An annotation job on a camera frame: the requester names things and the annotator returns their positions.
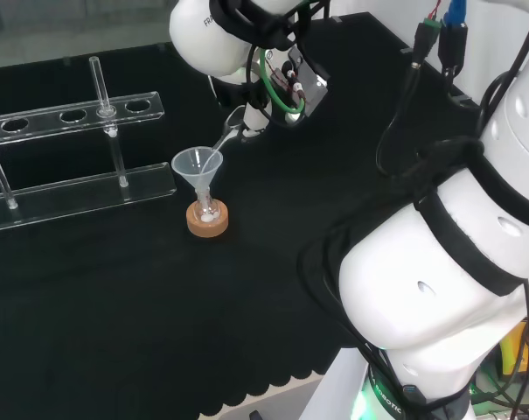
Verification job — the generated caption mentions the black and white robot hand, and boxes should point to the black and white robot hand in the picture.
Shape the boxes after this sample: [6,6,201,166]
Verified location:
[208,46,331,144]

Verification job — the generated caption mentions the clear glass weighing funnel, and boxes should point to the clear glass weighing funnel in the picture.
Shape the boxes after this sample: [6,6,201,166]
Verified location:
[208,107,247,155]

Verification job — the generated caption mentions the translucent plastic funnel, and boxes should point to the translucent plastic funnel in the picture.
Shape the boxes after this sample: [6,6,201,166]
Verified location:
[171,147,225,203]

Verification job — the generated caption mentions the small glass round-bottom flask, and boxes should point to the small glass round-bottom flask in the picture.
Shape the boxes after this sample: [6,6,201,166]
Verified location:
[191,192,222,224]

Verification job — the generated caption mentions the clear acrylic funnel stand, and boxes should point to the clear acrylic funnel stand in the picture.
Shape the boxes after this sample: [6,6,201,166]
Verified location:
[0,55,178,235]

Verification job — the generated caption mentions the black bench cloth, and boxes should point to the black bench cloth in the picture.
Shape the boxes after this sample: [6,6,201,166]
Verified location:
[0,11,488,420]

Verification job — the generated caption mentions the black cable with green plug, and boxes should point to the black cable with green plug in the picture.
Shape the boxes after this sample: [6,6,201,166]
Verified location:
[375,17,445,177]

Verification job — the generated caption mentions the black cable with blue plug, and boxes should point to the black cable with blue plug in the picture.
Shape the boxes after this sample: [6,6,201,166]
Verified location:
[438,0,469,85]

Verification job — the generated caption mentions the brown cork ring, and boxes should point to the brown cork ring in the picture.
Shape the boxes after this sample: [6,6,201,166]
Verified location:
[185,199,230,240]

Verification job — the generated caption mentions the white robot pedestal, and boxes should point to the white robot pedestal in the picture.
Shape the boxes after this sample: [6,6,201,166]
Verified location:
[298,345,378,420]

